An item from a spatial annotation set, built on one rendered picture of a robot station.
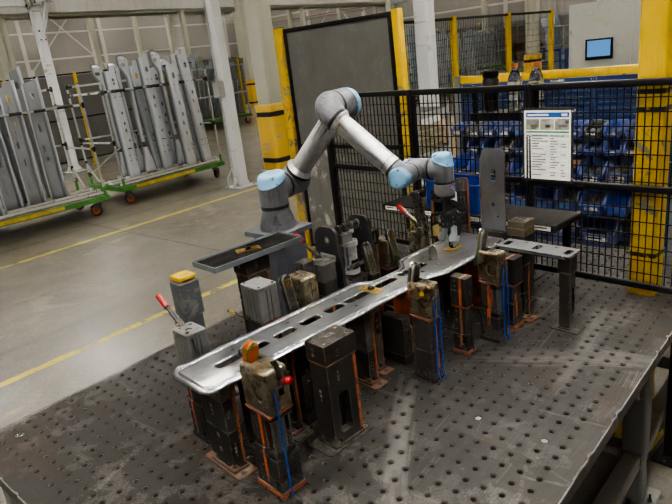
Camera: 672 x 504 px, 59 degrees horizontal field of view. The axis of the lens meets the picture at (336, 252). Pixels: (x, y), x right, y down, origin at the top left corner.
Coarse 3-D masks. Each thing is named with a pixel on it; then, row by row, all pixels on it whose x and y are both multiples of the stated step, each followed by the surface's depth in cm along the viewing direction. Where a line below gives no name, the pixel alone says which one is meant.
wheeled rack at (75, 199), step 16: (80, 96) 775; (16, 112) 752; (32, 112) 765; (64, 144) 857; (96, 160) 802; (64, 176) 862; (80, 192) 848; (96, 192) 843; (32, 208) 763; (48, 208) 772; (64, 208) 779; (80, 208) 875; (96, 208) 821; (0, 224) 727
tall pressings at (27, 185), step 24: (0, 96) 754; (24, 96) 772; (0, 120) 780; (24, 120) 800; (48, 120) 794; (0, 144) 759; (24, 144) 781; (48, 144) 802; (0, 168) 763; (24, 168) 783; (48, 168) 805; (0, 192) 760; (24, 192) 808; (48, 192) 829
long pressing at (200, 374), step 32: (416, 256) 225; (448, 256) 221; (352, 288) 202; (384, 288) 199; (288, 320) 183; (320, 320) 181; (224, 352) 168; (288, 352) 165; (192, 384) 153; (224, 384) 152
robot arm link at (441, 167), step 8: (440, 152) 216; (448, 152) 214; (432, 160) 214; (440, 160) 212; (448, 160) 212; (432, 168) 215; (440, 168) 213; (448, 168) 213; (432, 176) 217; (440, 176) 214; (448, 176) 214; (440, 184) 215
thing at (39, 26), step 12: (36, 12) 1161; (36, 24) 1164; (36, 36) 1175; (48, 48) 1186; (48, 60) 1189; (48, 72) 1192; (48, 84) 1205; (60, 96) 1216; (60, 132) 1236; (72, 144) 1247; (72, 156) 1250
